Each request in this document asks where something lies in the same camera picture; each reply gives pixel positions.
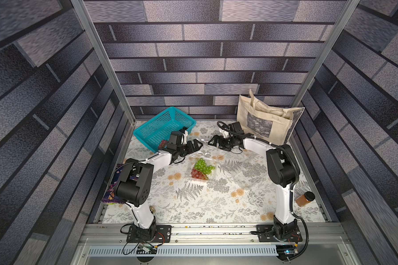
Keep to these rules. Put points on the brown bottle black cap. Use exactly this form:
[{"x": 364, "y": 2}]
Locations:
[{"x": 304, "y": 199}]

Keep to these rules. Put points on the green grape bunch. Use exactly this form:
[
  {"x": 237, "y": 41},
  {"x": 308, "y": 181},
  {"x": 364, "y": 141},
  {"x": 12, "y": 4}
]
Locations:
[{"x": 205, "y": 168}]

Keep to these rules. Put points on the clear clamshell container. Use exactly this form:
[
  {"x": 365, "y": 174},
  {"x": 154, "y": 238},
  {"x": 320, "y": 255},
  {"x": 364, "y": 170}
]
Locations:
[
  {"x": 249, "y": 175},
  {"x": 193, "y": 158}
]

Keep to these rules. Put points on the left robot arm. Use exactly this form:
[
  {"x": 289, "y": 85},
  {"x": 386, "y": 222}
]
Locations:
[{"x": 134, "y": 182}]

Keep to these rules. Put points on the beige canvas tote bag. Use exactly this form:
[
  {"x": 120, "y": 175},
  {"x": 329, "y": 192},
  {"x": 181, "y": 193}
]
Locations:
[{"x": 272, "y": 124}]

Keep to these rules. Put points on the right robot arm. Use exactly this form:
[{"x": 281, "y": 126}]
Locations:
[{"x": 283, "y": 171}]

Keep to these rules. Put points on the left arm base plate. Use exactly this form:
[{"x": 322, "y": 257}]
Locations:
[{"x": 160, "y": 234}]

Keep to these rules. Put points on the red grape bunch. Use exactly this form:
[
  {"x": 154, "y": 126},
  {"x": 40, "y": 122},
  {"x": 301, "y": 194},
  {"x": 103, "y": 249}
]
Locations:
[
  {"x": 162, "y": 144},
  {"x": 198, "y": 175}
]

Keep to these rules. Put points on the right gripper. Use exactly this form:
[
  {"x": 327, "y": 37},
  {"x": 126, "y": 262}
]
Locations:
[{"x": 221, "y": 142}]

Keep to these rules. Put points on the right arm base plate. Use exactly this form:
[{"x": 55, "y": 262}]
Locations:
[{"x": 266, "y": 233}]

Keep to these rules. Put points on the floral tablecloth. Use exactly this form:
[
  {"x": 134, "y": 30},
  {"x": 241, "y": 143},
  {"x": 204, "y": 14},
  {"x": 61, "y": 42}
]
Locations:
[{"x": 179, "y": 199}]

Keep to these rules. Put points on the teal plastic basket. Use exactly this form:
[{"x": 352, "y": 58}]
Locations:
[{"x": 159, "y": 128}]

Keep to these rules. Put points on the clear clamshell container front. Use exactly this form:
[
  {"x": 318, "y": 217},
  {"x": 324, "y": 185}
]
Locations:
[{"x": 193, "y": 158}]

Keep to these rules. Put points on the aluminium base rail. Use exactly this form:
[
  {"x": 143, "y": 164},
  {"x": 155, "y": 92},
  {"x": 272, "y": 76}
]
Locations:
[{"x": 213, "y": 244}]

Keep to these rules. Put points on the small bottle beige cap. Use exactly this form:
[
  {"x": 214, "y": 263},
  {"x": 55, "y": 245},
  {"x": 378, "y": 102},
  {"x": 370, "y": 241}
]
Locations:
[{"x": 151, "y": 208}]

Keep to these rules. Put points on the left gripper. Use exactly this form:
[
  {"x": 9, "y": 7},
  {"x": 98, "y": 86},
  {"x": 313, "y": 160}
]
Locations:
[{"x": 195, "y": 145}]

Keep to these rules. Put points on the purple snack bag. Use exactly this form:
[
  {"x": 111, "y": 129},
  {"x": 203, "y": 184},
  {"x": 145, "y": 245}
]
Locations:
[{"x": 110, "y": 197}]

